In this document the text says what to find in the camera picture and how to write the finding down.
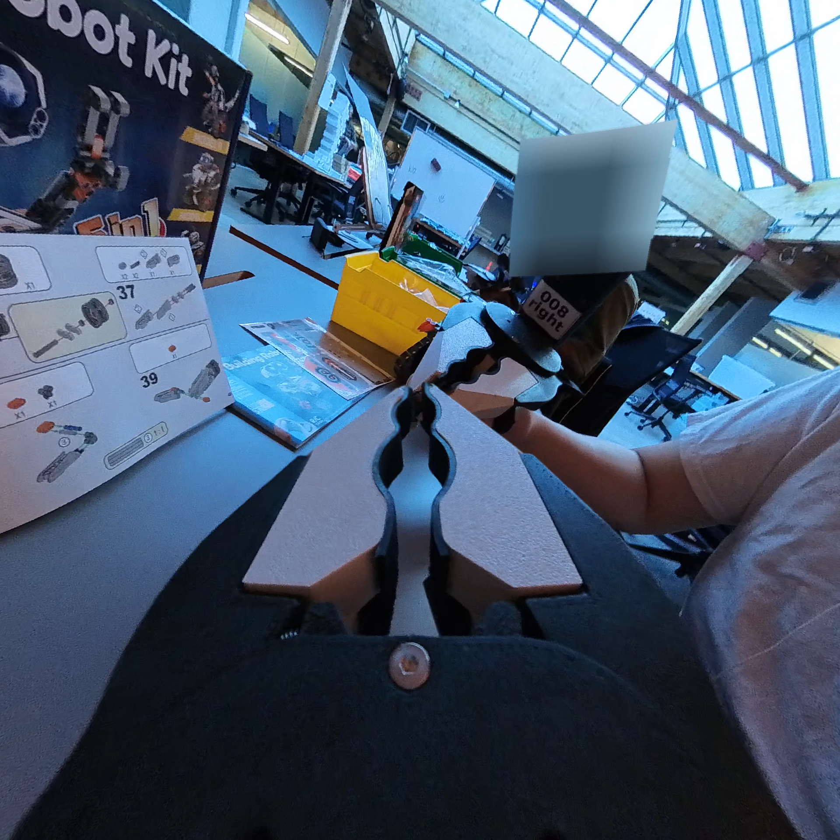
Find blue toy car booklet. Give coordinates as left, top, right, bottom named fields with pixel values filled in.
left=220, top=351, right=368, bottom=450

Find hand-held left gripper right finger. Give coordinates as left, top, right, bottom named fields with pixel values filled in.
left=423, top=385, right=585, bottom=636

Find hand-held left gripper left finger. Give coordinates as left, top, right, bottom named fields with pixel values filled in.
left=241, top=386, right=414, bottom=636

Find person's right forearm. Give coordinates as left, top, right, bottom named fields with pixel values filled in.
left=499, top=407, right=697, bottom=536

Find orange car booklet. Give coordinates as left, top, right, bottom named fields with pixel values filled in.
left=239, top=318, right=395, bottom=401

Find grey desk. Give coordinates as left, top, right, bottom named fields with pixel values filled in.
left=0, top=220, right=546, bottom=828

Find open white instruction booklet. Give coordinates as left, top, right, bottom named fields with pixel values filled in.
left=0, top=233, right=236, bottom=536

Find green plastic bin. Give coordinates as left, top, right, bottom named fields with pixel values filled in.
left=381, top=233, right=467, bottom=280

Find black tablet stand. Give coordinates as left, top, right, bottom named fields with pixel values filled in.
left=308, top=217, right=375, bottom=253

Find white whiteboard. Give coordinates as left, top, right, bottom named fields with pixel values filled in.
left=390, top=128, right=496, bottom=247

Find skylight window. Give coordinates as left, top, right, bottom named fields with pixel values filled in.
left=482, top=0, right=840, bottom=191

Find blue robot kit box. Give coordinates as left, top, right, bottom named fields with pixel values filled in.
left=0, top=0, right=253, bottom=277

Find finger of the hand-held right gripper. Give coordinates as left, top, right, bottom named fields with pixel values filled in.
left=449, top=360, right=549, bottom=422
left=406, top=305, right=500, bottom=393

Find yellow plastic bin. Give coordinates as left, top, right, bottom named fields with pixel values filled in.
left=330, top=251, right=463, bottom=355

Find colourful standing box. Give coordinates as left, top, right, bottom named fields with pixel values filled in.
left=381, top=184, right=426, bottom=253

